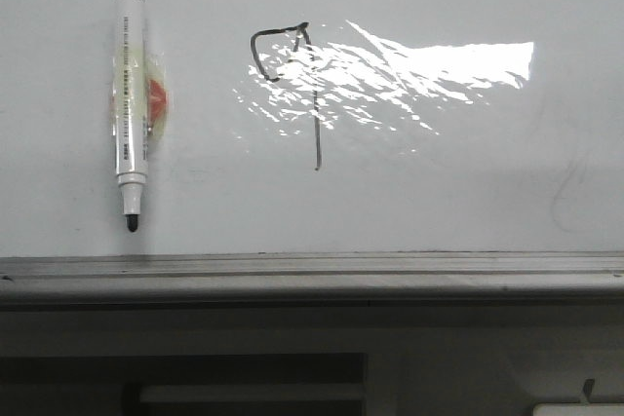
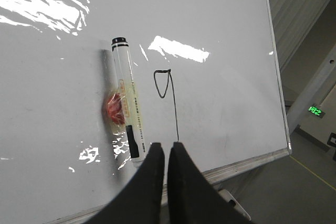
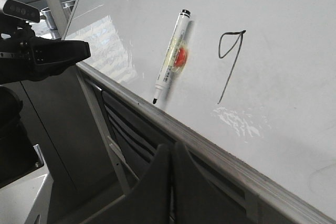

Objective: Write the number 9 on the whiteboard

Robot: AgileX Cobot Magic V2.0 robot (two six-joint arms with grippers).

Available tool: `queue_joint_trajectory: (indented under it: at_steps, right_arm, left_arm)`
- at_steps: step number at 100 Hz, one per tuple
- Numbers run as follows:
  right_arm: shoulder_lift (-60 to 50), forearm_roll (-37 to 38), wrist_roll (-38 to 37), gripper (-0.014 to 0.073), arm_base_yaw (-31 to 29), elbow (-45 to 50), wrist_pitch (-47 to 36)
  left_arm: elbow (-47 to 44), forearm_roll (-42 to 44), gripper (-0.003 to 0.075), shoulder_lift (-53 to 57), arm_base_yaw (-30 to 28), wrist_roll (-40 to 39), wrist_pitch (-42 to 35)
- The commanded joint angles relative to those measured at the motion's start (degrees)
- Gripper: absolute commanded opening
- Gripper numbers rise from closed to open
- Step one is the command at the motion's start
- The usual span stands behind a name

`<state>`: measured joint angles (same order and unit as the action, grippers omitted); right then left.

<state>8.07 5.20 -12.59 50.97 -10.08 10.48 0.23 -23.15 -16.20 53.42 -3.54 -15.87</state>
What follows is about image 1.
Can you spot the red magnet taped to marker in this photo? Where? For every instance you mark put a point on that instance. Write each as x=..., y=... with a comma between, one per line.
x=158, y=97

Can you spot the white black whiteboard marker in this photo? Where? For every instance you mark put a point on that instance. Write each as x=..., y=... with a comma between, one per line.
x=130, y=122

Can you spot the white glossy whiteboard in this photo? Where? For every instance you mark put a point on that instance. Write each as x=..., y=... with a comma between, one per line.
x=321, y=125

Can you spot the grey aluminium whiteboard tray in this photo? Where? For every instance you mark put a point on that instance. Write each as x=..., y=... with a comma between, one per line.
x=159, y=279

